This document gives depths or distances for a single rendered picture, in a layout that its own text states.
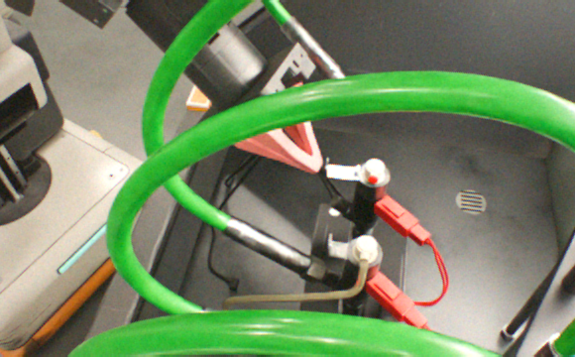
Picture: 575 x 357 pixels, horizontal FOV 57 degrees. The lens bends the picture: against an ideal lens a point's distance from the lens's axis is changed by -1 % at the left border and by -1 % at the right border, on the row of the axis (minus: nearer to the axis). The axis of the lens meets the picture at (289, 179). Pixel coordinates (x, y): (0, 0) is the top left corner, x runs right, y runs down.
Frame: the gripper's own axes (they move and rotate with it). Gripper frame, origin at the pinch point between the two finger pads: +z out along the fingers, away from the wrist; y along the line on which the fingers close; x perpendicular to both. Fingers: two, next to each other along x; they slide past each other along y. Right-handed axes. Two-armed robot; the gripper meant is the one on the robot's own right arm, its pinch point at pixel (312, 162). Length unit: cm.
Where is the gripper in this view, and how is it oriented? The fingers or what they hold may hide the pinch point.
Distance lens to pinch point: 47.4
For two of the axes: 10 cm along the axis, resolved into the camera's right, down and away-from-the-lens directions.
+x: 4.2, -7.1, 5.6
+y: 6.4, -2.1, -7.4
